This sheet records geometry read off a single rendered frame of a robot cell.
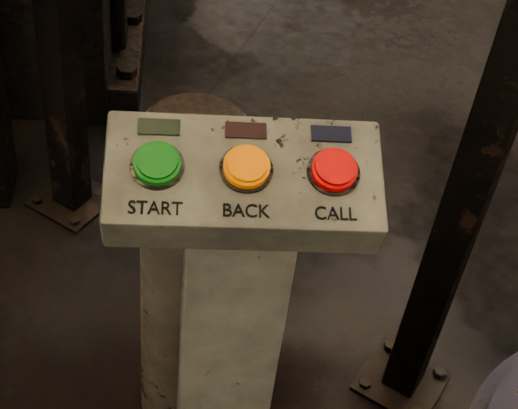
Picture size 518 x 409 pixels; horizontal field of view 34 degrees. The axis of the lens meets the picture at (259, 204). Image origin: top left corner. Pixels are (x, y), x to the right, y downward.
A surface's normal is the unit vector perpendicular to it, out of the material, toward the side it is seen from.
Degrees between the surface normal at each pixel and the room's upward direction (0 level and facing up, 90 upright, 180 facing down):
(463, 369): 0
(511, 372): 0
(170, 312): 90
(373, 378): 0
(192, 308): 90
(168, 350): 90
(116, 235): 110
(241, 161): 20
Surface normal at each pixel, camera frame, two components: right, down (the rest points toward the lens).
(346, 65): 0.10, -0.72
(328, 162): 0.10, -0.44
